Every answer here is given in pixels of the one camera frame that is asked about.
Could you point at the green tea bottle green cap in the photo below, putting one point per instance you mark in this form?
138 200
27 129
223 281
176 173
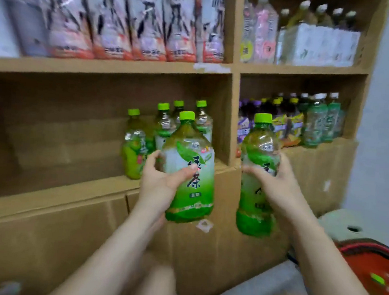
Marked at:
177 112
203 121
194 145
133 154
260 147
164 126

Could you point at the row of white-label tea bottles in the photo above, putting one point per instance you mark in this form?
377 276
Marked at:
320 44

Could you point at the person's left thumb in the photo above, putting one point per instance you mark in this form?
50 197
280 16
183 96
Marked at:
183 174

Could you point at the row of yellow-cap dark bottles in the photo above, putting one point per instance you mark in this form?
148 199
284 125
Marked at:
290 123

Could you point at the row of purple-cap bottles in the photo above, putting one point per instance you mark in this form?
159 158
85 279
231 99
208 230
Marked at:
245 122

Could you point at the white paper sticker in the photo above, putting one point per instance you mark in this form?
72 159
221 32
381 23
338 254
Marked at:
205 225

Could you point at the person's right forearm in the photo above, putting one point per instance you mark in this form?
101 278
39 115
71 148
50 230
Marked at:
326 270

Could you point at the person's right thumb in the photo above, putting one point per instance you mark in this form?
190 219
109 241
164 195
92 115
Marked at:
258 175

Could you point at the clear bottle yellow round label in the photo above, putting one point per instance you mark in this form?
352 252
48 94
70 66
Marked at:
247 39

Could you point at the person's left forearm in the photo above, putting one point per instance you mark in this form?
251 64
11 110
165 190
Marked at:
111 260

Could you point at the pink label clear bottle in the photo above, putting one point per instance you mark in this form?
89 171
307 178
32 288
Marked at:
265 33

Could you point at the grey-green plastic stool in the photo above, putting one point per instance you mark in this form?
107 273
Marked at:
343 224

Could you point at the row of white-cap green bottles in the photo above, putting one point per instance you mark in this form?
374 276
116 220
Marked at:
317 121

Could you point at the row of large pink-label bottles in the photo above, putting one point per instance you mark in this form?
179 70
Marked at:
107 21

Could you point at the red shopping basket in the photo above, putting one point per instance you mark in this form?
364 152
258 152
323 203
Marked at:
373 267

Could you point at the person's left hand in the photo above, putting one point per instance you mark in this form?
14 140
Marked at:
155 191

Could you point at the person's right hand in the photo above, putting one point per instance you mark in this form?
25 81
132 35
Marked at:
283 193

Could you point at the brown cardboard shelf unit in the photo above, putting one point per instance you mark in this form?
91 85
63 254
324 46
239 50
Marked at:
58 209

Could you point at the white tape strip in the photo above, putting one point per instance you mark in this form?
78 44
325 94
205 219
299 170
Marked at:
211 67

